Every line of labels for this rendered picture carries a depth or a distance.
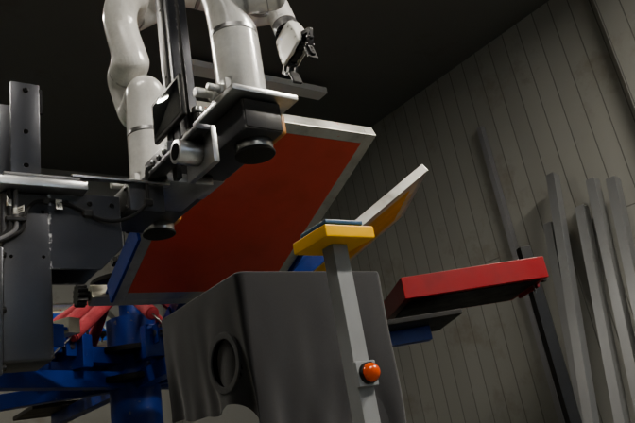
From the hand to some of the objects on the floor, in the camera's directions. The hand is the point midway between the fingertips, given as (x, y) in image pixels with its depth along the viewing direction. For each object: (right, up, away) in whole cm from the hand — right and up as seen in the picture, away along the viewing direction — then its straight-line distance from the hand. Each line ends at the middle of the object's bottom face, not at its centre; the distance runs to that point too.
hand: (304, 68), depth 184 cm
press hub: (-56, -194, +56) cm, 210 cm away
